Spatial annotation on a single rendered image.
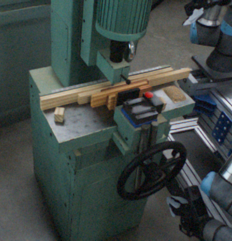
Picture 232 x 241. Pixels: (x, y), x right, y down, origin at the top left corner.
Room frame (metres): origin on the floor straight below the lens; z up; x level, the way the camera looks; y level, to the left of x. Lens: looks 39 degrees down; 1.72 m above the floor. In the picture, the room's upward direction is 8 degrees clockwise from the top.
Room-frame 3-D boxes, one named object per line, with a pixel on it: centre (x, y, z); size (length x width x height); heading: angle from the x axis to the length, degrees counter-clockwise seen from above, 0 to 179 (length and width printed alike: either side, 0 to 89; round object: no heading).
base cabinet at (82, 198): (1.12, 0.05, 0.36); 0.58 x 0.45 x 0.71; 33
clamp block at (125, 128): (0.87, -0.13, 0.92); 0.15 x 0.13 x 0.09; 123
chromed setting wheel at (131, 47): (1.20, -0.05, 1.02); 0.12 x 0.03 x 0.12; 33
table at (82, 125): (0.94, -0.08, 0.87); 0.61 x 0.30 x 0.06; 123
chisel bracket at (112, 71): (1.04, 0.00, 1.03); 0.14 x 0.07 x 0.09; 33
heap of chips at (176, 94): (1.09, -0.28, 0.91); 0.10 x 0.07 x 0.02; 33
